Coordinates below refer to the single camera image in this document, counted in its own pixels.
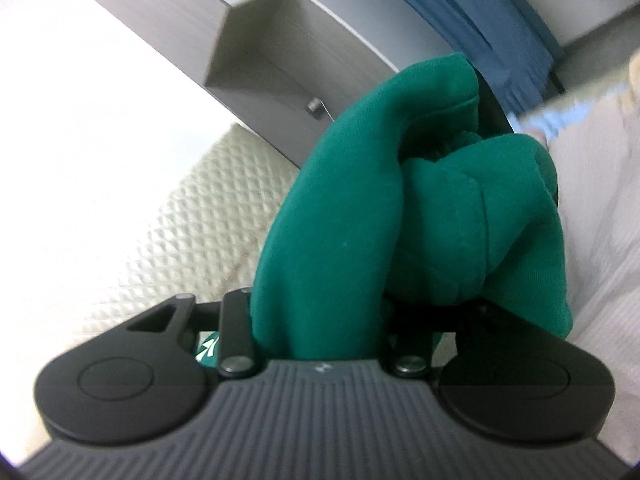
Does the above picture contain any cream quilted headboard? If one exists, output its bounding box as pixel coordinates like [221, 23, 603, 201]
[30, 122, 306, 356]

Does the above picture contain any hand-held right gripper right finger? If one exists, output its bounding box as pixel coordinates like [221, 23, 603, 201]
[384, 302, 566, 377]

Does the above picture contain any green sweatshirt with white print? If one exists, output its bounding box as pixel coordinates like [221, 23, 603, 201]
[195, 52, 573, 366]

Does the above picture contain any grey wardrobe cabinet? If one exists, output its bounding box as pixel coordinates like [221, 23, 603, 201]
[87, 0, 516, 171]

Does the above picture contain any light blue bedsheet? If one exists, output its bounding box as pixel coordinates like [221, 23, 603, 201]
[510, 105, 566, 146]

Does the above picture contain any grey blanket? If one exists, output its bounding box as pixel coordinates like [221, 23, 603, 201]
[545, 75, 640, 401]

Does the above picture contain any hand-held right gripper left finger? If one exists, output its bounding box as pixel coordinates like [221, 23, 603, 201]
[100, 287, 262, 377]

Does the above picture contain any blue curtain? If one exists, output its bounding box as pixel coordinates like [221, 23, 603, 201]
[362, 0, 566, 116]

